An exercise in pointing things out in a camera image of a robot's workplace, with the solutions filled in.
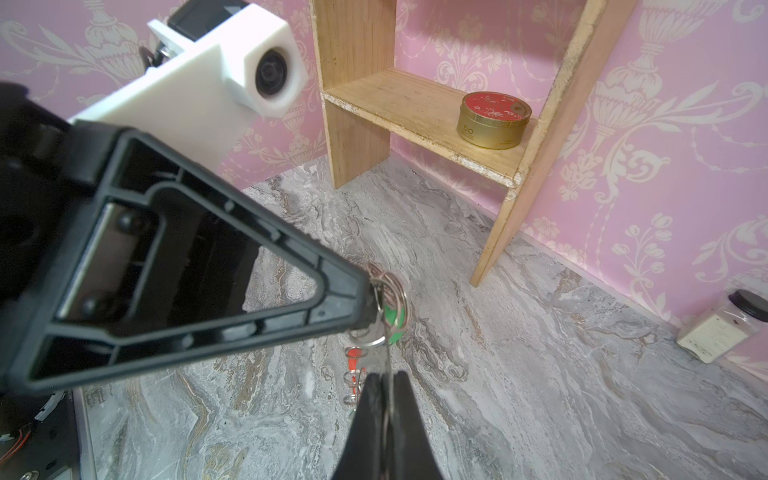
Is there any red gold round tin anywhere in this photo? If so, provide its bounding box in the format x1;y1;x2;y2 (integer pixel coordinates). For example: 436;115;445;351
457;91;532;150

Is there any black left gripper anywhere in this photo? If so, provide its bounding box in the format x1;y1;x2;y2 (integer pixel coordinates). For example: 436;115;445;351
1;82;374;393

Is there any spice jar black lid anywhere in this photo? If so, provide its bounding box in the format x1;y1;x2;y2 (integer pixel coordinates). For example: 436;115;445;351
676;289;767;364

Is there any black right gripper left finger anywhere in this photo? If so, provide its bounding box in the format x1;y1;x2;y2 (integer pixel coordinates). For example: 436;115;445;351
332;373;386;480

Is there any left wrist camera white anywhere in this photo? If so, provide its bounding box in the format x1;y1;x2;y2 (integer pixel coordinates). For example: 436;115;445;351
70;1;308;170

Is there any green key tag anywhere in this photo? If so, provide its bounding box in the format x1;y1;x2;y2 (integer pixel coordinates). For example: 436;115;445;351
384;303;410;346

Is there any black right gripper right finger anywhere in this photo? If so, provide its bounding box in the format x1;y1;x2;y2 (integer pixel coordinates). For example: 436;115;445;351
388;371;443;480

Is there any wooden two-tier shelf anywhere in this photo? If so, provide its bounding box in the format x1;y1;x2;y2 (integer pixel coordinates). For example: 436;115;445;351
309;1;636;286

